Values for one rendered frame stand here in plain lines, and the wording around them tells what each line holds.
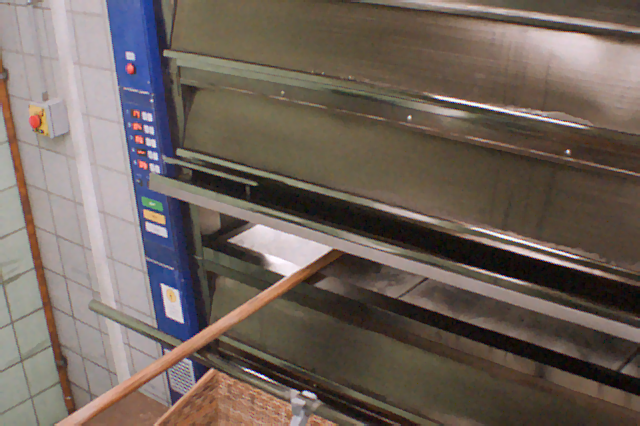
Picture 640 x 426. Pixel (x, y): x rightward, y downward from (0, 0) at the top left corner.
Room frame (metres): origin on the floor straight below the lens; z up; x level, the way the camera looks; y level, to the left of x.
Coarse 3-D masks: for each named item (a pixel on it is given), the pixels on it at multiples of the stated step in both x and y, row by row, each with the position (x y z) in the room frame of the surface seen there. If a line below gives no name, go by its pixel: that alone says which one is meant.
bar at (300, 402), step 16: (96, 304) 2.25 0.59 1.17; (112, 320) 2.20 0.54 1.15; (128, 320) 2.16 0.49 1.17; (160, 336) 2.08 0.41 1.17; (208, 352) 1.99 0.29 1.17; (224, 368) 1.92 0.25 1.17; (240, 368) 1.91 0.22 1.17; (256, 384) 1.86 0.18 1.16; (272, 384) 1.84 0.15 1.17; (288, 400) 1.79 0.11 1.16; (304, 400) 1.77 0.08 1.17; (304, 416) 1.76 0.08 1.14; (320, 416) 1.73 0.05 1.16; (336, 416) 1.71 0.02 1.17; (352, 416) 1.69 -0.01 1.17
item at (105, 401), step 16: (320, 256) 2.34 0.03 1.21; (336, 256) 2.36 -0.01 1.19; (304, 272) 2.27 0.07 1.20; (272, 288) 2.20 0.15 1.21; (288, 288) 2.22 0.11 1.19; (256, 304) 2.14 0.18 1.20; (224, 320) 2.06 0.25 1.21; (240, 320) 2.09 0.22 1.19; (208, 336) 2.01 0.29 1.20; (176, 352) 1.94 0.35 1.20; (192, 352) 1.97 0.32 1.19; (144, 368) 1.88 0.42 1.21; (160, 368) 1.89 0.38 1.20; (128, 384) 1.83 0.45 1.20; (144, 384) 1.86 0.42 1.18; (96, 400) 1.77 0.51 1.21; (112, 400) 1.79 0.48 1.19; (80, 416) 1.72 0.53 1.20; (96, 416) 1.75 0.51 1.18
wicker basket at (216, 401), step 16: (208, 384) 2.42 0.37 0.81; (224, 384) 2.43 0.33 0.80; (240, 384) 2.39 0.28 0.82; (192, 400) 2.37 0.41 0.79; (208, 400) 2.42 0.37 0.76; (224, 400) 2.42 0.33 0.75; (240, 400) 2.38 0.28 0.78; (256, 400) 2.35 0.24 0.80; (272, 400) 2.31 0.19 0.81; (176, 416) 2.33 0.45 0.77; (192, 416) 2.37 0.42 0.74; (208, 416) 2.41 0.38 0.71; (224, 416) 2.41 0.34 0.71; (240, 416) 2.37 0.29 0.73; (256, 416) 2.34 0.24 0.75; (272, 416) 2.31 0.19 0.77
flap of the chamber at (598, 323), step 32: (160, 192) 2.38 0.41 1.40; (256, 192) 2.34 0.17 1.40; (288, 192) 2.35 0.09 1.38; (288, 224) 2.09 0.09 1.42; (352, 224) 2.10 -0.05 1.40; (384, 224) 2.11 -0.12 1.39; (384, 256) 1.90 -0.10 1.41; (448, 256) 1.89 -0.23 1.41; (480, 256) 1.90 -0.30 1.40; (512, 256) 1.91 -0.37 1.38; (480, 288) 1.74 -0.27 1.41; (576, 288) 1.72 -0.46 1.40; (608, 288) 1.72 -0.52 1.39; (576, 320) 1.59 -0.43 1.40; (608, 320) 1.55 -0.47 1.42
